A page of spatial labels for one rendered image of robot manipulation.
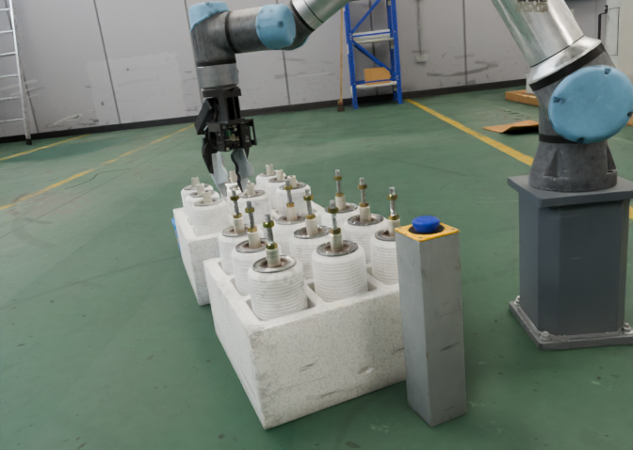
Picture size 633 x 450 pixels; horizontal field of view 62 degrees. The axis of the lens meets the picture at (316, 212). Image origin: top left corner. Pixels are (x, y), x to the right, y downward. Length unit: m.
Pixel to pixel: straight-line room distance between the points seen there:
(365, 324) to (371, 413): 0.15
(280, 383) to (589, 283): 0.59
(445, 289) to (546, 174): 0.35
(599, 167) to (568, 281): 0.21
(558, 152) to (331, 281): 0.47
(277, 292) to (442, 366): 0.28
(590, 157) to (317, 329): 0.56
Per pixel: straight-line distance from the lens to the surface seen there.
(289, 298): 0.88
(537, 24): 0.90
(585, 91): 0.88
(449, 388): 0.90
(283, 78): 7.38
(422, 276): 0.78
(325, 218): 1.16
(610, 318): 1.15
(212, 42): 1.02
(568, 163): 1.04
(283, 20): 0.98
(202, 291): 1.41
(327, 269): 0.90
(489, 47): 7.62
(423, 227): 0.78
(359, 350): 0.94
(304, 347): 0.89
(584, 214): 1.05
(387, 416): 0.94
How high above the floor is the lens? 0.57
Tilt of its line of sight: 16 degrees down
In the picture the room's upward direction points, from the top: 7 degrees counter-clockwise
